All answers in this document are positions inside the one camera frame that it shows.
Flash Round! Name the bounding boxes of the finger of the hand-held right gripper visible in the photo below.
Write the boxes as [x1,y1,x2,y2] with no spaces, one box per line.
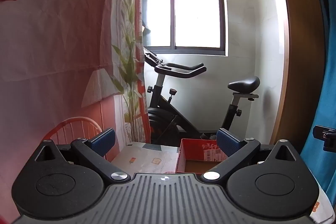
[313,125,336,152]

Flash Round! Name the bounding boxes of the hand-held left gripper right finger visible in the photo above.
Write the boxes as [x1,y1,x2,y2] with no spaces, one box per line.
[203,128,300,182]

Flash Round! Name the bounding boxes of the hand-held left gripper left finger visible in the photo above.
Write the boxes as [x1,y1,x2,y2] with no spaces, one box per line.
[34,128,132,182]

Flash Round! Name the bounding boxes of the red cardboard box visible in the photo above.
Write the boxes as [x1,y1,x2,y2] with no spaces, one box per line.
[175,138,231,174]

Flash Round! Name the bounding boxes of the blue curtain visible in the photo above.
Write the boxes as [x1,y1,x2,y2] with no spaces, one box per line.
[299,0,336,203]

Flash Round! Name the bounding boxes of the black exercise bike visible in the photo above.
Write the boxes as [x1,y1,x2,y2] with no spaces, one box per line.
[143,47,261,147]

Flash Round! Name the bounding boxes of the wooden door frame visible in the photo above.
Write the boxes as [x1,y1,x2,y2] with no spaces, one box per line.
[272,0,328,153]

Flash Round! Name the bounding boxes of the printed wall cloth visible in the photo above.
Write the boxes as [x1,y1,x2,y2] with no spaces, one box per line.
[0,0,152,224]

